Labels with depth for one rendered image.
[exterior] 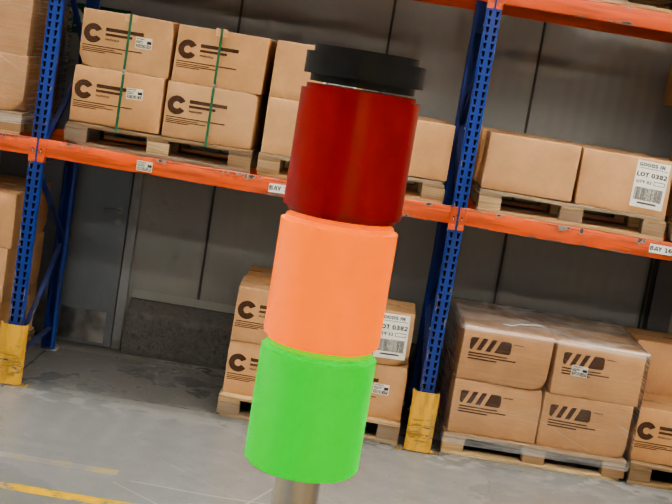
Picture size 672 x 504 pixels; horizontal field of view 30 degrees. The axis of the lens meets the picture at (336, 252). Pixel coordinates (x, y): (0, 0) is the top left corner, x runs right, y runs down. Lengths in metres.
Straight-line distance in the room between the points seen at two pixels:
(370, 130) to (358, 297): 0.07
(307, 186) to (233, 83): 7.56
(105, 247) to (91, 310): 0.49
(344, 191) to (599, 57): 8.95
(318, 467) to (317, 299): 0.07
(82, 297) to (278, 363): 9.11
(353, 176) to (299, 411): 0.10
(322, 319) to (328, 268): 0.02
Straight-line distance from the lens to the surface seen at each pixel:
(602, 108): 9.45
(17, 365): 8.39
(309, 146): 0.51
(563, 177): 8.11
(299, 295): 0.51
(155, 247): 9.52
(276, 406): 0.52
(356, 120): 0.50
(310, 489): 0.55
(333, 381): 0.52
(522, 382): 8.23
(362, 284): 0.51
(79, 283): 9.61
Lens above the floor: 2.33
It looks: 8 degrees down
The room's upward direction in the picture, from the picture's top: 9 degrees clockwise
